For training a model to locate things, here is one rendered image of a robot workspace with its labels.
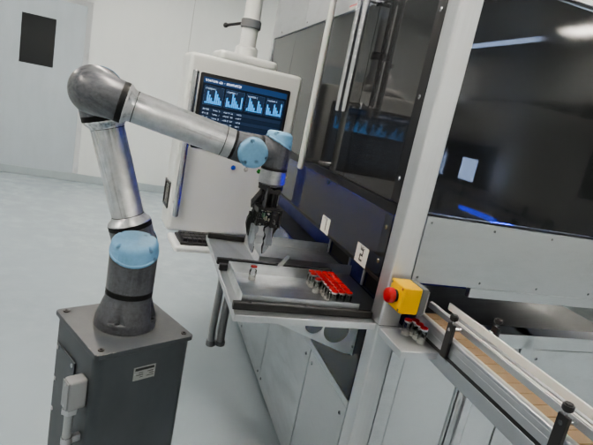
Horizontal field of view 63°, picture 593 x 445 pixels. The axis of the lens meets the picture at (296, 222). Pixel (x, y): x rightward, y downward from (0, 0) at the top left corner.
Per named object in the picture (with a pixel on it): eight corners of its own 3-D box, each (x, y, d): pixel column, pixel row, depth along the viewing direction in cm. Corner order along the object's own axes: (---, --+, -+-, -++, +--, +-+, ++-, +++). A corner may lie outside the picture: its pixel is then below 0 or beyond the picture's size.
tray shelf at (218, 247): (320, 252, 203) (321, 247, 203) (399, 331, 138) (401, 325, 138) (206, 238, 188) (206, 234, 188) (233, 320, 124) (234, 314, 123)
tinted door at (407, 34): (344, 177, 173) (383, 2, 160) (401, 205, 133) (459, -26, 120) (342, 177, 173) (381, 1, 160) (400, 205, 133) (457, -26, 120)
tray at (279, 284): (327, 281, 163) (329, 271, 162) (356, 315, 139) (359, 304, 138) (227, 271, 153) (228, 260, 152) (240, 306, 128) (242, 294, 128)
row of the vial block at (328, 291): (318, 283, 158) (320, 270, 157) (336, 307, 141) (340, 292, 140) (311, 282, 157) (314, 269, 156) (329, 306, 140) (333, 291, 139)
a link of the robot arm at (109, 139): (116, 281, 129) (61, 66, 113) (119, 262, 143) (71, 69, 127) (161, 272, 132) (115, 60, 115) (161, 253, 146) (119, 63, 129)
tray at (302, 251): (326, 251, 198) (327, 243, 197) (349, 275, 174) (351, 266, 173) (243, 242, 188) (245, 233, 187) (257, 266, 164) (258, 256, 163)
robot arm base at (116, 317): (108, 341, 116) (114, 302, 114) (84, 314, 126) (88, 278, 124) (165, 329, 127) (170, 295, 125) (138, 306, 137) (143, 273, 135)
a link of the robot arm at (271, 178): (258, 165, 142) (284, 169, 145) (255, 181, 143) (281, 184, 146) (263, 169, 135) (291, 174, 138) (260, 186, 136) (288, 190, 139)
